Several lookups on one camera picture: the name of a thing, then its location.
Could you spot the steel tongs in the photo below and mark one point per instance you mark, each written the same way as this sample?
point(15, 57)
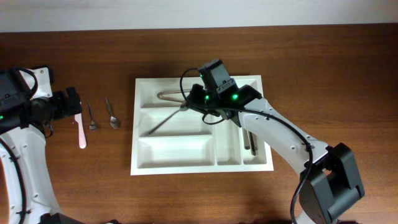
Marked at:
point(172, 96)

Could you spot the large steel spoon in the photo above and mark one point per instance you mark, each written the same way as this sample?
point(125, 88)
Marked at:
point(182, 108)

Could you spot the white cutlery tray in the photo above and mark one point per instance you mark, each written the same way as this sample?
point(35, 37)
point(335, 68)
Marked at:
point(186, 143)

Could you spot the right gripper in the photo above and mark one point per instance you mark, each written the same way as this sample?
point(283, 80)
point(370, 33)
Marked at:
point(196, 89)

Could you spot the small steel teaspoon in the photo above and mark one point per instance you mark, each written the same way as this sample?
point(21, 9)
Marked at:
point(113, 121)

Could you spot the small thin teaspoon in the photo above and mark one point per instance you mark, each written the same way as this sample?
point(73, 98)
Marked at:
point(92, 126)

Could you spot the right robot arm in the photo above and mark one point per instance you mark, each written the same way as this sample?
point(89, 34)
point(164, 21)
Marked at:
point(329, 177)

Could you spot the steel fork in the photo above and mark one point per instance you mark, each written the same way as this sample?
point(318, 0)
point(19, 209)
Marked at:
point(246, 139)

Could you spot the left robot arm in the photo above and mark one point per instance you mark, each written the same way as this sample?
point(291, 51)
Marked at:
point(28, 106)

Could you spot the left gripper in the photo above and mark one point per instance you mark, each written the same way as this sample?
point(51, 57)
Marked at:
point(67, 108)

